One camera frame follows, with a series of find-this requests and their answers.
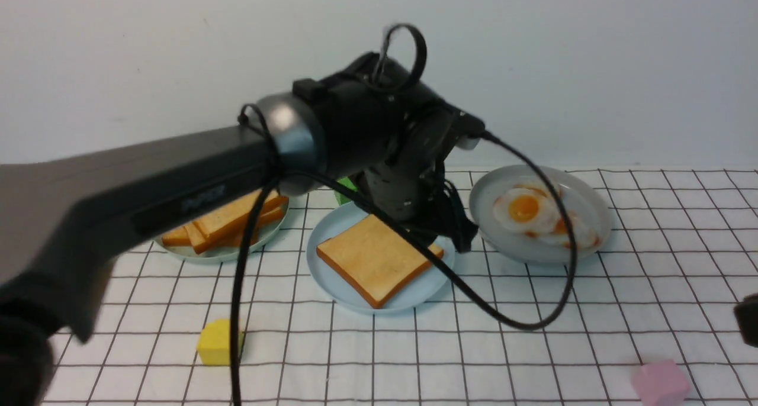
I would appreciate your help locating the yellow cube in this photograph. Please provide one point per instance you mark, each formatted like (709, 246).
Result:
(213, 346)

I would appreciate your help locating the fried egg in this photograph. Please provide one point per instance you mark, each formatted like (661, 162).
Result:
(545, 188)
(586, 237)
(531, 223)

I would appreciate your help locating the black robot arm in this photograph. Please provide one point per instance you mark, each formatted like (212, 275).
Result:
(65, 222)

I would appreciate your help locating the green cube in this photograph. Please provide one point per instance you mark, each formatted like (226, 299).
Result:
(347, 183)

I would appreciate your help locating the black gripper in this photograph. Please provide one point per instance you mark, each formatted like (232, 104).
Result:
(428, 205)

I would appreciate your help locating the grey egg plate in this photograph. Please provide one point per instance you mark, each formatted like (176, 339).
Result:
(575, 194)

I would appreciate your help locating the green-grey bread plate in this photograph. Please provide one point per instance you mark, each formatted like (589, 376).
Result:
(228, 251)

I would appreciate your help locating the toast slice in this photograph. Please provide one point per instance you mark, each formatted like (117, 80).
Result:
(373, 259)
(234, 215)
(180, 237)
(207, 240)

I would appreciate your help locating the light blue center plate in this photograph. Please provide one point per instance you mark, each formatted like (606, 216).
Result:
(422, 289)

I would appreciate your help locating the pink cube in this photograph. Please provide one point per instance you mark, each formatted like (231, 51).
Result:
(661, 383)

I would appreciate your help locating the checkered white tablecloth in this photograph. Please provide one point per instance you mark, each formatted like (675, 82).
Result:
(682, 253)

